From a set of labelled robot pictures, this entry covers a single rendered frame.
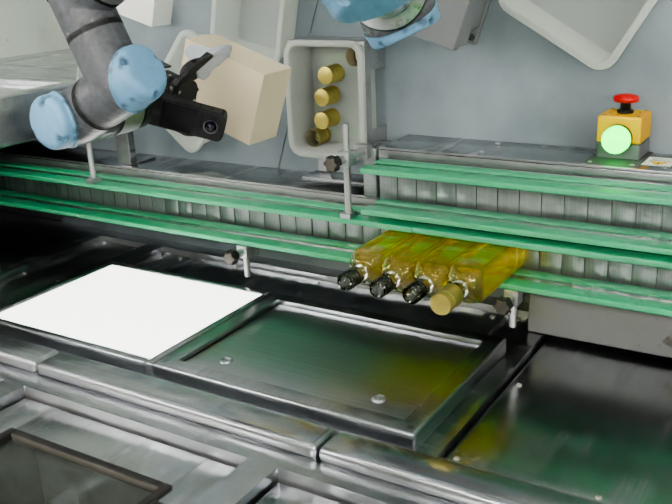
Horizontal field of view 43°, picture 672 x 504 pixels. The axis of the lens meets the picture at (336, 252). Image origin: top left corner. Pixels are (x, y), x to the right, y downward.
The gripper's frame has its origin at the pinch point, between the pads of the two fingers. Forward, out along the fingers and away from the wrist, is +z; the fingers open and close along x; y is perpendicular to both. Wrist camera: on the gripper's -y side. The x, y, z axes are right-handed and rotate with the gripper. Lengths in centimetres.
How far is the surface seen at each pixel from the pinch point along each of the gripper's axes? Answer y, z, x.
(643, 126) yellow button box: -58, 30, -12
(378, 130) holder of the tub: -13.0, 32.6, 8.3
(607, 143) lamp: -55, 26, -9
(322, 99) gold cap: -1.2, 29.5, 6.2
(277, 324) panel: -18.8, 1.8, 37.1
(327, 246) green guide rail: -15.7, 19.2, 28.5
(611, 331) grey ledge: -68, 24, 19
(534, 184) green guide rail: -49, 16, -1
